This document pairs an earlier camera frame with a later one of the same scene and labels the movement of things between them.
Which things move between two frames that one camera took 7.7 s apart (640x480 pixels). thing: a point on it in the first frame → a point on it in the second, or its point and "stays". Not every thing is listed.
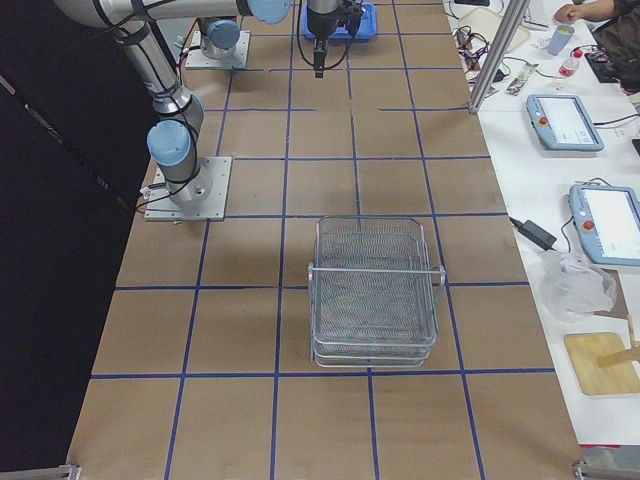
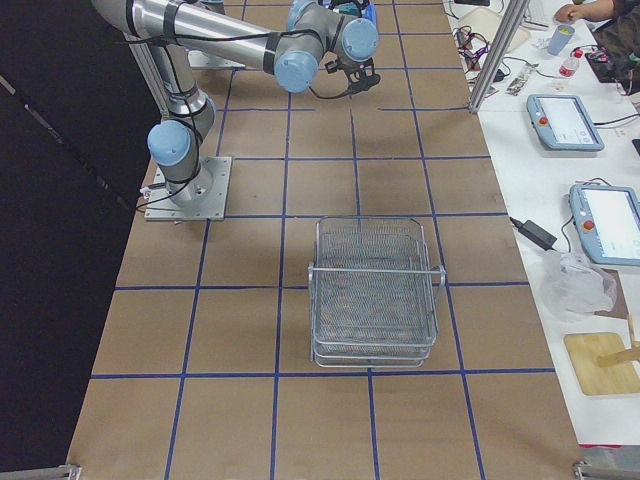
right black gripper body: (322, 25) → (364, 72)
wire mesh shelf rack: (373, 293) stays
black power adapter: (535, 233) stays
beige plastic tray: (486, 23) stays
